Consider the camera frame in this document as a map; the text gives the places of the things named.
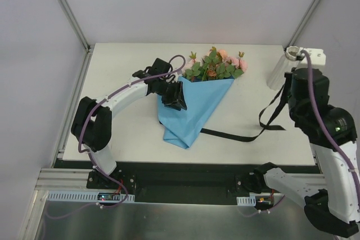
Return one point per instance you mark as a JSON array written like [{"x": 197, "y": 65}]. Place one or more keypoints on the aluminium front rail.
[{"x": 76, "y": 179}]

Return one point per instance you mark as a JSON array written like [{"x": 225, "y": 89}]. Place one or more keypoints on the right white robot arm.
[{"x": 332, "y": 138}]

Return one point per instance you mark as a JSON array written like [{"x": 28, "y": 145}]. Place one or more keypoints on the left white cable duct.
[{"x": 77, "y": 196}]

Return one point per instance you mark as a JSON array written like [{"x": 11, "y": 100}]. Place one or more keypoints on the right white cable duct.
[{"x": 246, "y": 201}]

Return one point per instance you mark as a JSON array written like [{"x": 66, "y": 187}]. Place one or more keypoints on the white cable duct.
[
  {"x": 246, "y": 201},
  {"x": 77, "y": 196}
]

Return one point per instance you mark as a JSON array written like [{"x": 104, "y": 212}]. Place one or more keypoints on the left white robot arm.
[{"x": 92, "y": 124}]

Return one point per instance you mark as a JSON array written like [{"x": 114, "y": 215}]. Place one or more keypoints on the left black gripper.
[{"x": 171, "y": 95}]

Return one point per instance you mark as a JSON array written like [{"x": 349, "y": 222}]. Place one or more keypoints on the pink artificial flower bunch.
[{"x": 214, "y": 65}]

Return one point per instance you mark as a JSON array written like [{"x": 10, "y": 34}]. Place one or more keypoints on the left aluminium frame post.
[{"x": 72, "y": 20}]

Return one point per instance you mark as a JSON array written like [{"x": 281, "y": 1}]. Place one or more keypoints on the white ribbed vase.
[{"x": 287, "y": 61}]

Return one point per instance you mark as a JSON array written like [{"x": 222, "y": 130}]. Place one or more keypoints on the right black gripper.
[{"x": 288, "y": 78}]

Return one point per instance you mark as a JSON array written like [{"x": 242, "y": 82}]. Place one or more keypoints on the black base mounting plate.
[{"x": 204, "y": 184}]

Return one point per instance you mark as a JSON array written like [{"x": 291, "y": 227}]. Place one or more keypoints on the blue wrapping paper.
[{"x": 202, "y": 98}]

